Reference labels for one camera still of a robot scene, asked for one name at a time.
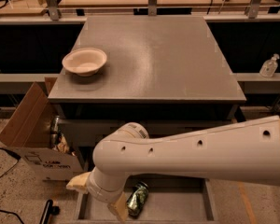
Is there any black handle object on floor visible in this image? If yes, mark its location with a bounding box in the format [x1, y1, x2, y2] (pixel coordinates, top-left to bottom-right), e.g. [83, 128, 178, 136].
[39, 200, 60, 224]

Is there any green crushed soda can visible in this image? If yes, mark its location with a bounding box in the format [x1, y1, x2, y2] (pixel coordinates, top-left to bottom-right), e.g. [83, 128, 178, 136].
[127, 181, 148, 217]

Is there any cardboard box with trash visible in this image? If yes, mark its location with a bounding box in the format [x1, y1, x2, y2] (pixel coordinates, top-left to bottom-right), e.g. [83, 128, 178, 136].
[0, 82, 82, 180]

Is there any metal railing frame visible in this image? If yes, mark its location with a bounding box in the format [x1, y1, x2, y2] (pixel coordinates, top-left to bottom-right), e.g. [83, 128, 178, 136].
[0, 0, 280, 94]

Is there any open grey middle drawer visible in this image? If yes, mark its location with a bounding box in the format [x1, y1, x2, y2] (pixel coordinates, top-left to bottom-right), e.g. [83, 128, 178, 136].
[74, 175, 220, 224]

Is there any black cable on floor left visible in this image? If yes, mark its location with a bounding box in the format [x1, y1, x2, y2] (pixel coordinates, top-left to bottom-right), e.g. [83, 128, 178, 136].
[0, 107, 22, 224]

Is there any clear hand sanitizer bottle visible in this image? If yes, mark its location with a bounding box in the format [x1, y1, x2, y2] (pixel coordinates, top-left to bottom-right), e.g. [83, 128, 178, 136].
[259, 53, 280, 77]

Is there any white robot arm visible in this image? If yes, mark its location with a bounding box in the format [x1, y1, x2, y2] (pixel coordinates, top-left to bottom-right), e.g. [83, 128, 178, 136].
[66, 116, 280, 222]

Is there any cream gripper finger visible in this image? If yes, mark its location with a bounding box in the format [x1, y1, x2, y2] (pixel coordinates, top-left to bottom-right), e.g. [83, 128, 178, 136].
[66, 172, 90, 194]
[108, 192, 129, 223]

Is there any white paper bowl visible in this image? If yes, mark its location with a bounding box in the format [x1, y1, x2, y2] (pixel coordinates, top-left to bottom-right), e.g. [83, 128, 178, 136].
[62, 48, 107, 77]

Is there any grey drawer cabinet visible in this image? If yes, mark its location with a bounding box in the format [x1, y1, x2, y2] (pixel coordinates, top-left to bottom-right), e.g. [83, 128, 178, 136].
[48, 15, 247, 170]

